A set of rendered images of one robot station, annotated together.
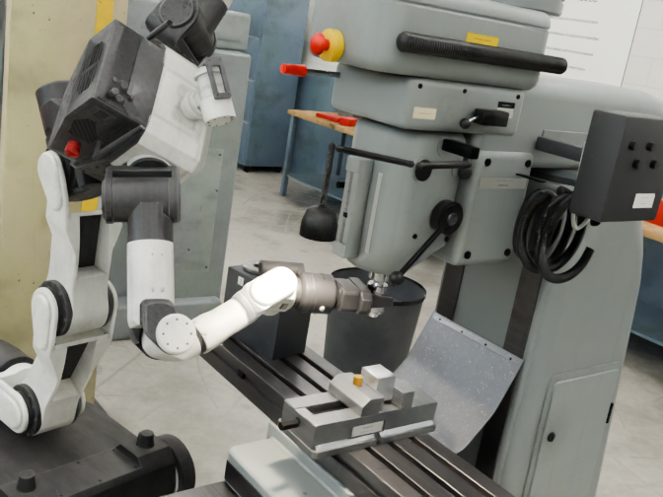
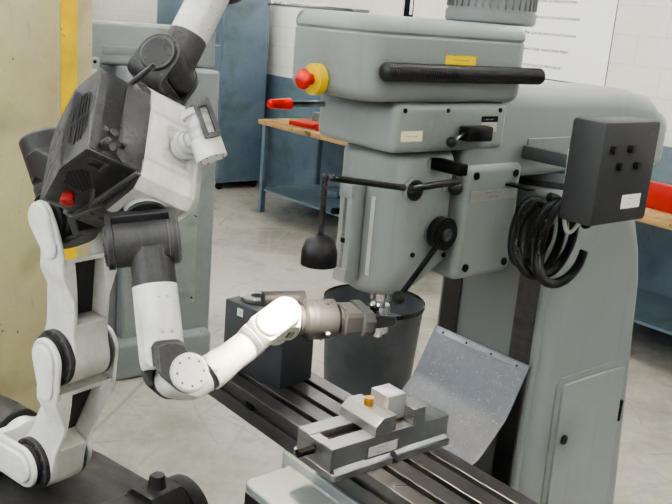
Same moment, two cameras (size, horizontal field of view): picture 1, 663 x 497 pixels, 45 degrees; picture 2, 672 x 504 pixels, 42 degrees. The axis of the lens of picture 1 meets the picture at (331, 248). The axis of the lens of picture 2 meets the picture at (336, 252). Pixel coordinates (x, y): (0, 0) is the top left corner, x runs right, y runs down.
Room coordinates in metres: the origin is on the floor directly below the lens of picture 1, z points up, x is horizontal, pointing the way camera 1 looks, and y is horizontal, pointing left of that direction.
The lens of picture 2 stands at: (-0.17, 0.04, 1.89)
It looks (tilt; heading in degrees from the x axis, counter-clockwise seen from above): 15 degrees down; 359
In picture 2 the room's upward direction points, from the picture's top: 5 degrees clockwise
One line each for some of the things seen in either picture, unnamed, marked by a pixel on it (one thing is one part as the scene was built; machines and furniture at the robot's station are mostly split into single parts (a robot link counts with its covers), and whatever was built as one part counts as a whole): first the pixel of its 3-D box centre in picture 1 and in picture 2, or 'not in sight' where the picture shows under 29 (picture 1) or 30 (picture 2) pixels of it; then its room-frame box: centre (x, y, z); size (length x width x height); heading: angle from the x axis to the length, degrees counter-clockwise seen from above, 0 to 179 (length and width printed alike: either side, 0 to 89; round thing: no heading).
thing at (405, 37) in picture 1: (487, 54); (467, 74); (1.58, -0.23, 1.79); 0.45 x 0.04 x 0.04; 129
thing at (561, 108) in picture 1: (560, 120); (544, 125); (1.99, -0.50, 1.66); 0.80 x 0.23 x 0.20; 129
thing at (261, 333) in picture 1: (266, 307); (268, 336); (2.00, 0.15, 1.04); 0.22 x 0.12 x 0.20; 48
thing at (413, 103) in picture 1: (428, 99); (413, 119); (1.70, -0.15, 1.68); 0.34 x 0.24 x 0.10; 129
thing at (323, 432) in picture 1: (362, 405); (375, 426); (1.61, -0.13, 1.00); 0.35 x 0.15 x 0.11; 128
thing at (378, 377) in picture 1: (377, 383); (387, 402); (1.63, -0.15, 1.05); 0.06 x 0.05 x 0.06; 38
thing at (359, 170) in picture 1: (352, 207); (349, 232); (1.60, -0.03, 1.45); 0.04 x 0.04 x 0.21; 39
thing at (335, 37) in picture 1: (331, 45); (315, 79); (1.53, 0.06, 1.76); 0.06 x 0.02 x 0.06; 39
